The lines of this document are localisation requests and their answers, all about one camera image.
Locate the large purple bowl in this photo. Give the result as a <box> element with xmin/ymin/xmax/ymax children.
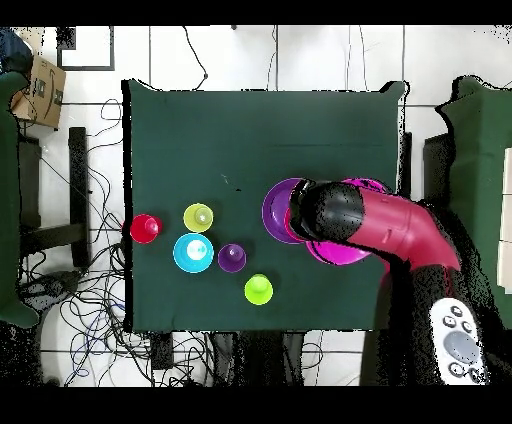
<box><xmin>261</xmin><ymin>177</ymin><xmax>305</xmax><ymax>245</ymax></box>

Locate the purple cup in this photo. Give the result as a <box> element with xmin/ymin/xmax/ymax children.
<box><xmin>217</xmin><ymin>243</ymin><xmax>248</xmax><ymax>274</ymax></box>

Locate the large pink bowl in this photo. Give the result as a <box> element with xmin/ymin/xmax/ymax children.
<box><xmin>304</xmin><ymin>177</ymin><xmax>392</xmax><ymax>267</ymax></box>

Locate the yellow cup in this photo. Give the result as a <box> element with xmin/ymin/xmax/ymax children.
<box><xmin>182</xmin><ymin>202</ymin><xmax>214</xmax><ymax>234</ymax></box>

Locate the green cup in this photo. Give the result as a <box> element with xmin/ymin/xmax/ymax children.
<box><xmin>244</xmin><ymin>273</ymin><xmax>274</xmax><ymax>306</ymax></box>

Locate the dark green table cloth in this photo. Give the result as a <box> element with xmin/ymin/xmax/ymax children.
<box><xmin>121</xmin><ymin>78</ymin><xmax>409</xmax><ymax>334</ymax></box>

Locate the small light blue bowl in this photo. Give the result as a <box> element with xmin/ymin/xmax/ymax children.
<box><xmin>172</xmin><ymin>232</ymin><xmax>215</xmax><ymax>274</ymax></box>

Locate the red cup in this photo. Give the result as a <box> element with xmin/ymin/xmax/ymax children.
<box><xmin>128</xmin><ymin>213</ymin><xmax>164</xmax><ymax>245</ymax></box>

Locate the black power strip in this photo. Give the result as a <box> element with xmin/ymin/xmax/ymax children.
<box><xmin>150</xmin><ymin>331</ymin><xmax>174</xmax><ymax>371</ymax></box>

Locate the black stand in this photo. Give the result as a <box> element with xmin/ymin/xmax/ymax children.
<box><xmin>19</xmin><ymin>126</ymin><xmax>91</xmax><ymax>268</ymax></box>
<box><xmin>421</xmin><ymin>133</ymin><xmax>455</xmax><ymax>205</ymax></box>

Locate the green covered side table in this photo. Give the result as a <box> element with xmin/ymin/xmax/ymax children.
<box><xmin>0</xmin><ymin>70</ymin><xmax>41</xmax><ymax>329</ymax></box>
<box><xmin>433</xmin><ymin>75</ymin><xmax>512</xmax><ymax>331</ymax></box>

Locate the cardboard box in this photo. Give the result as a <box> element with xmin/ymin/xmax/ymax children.
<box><xmin>9</xmin><ymin>54</ymin><xmax>67</xmax><ymax>130</ymax></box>

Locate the dark blue fabric item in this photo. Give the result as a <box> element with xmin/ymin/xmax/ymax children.
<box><xmin>0</xmin><ymin>26</ymin><xmax>34</xmax><ymax>75</ymax></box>

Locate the black floor cable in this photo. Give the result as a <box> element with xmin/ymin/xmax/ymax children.
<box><xmin>182</xmin><ymin>26</ymin><xmax>209</xmax><ymax>92</ymax></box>

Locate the tangle of cables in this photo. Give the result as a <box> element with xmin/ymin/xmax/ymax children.
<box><xmin>19</xmin><ymin>97</ymin><xmax>209</xmax><ymax>385</ymax></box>

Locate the black pedestal leg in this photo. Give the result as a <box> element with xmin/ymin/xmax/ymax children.
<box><xmin>21</xmin><ymin>269</ymin><xmax>85</xmax><ymax>299</ymax></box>

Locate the black floor frame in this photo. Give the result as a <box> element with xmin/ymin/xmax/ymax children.
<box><xmin>56</xmin><ymin>26</ymin><xmax>116</xmax><ymax>72</ymax></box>

